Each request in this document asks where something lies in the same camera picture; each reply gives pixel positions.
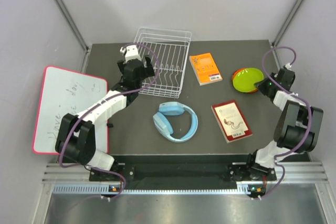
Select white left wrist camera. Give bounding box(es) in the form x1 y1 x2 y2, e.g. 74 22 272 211
120 45 141 63

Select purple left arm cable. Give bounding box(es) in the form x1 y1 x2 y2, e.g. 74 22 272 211
58 42 161 198

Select orange plate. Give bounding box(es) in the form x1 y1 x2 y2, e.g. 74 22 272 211
231 68 258 93

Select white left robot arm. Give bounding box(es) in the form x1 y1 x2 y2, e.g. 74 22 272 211
55 52 159 180

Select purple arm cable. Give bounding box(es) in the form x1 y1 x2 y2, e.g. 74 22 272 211
262 46 314 200
58 42 161 198

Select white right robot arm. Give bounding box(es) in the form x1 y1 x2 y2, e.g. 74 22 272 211
245 68 323 180

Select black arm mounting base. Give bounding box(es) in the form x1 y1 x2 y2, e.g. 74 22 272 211
89 155 276 183

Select white wire dish rack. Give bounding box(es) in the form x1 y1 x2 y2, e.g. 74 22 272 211
134 27 192 99

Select light blue headphones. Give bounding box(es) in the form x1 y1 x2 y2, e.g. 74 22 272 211
153 102 198 143

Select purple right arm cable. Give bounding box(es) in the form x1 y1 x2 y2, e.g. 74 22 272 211
262 46 314 200

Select orange paperback book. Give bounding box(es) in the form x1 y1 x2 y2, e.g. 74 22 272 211
189 52 223 86

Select pink framed whiteboard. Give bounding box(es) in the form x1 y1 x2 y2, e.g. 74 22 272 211
32 66 108 155

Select lime green plate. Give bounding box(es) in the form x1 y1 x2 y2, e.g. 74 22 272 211
232 68 264 93

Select red bordered book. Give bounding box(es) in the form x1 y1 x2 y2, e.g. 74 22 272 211
211 100 253 143

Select grey slotted cable duct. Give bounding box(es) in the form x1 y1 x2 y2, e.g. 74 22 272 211
52 183 266 195

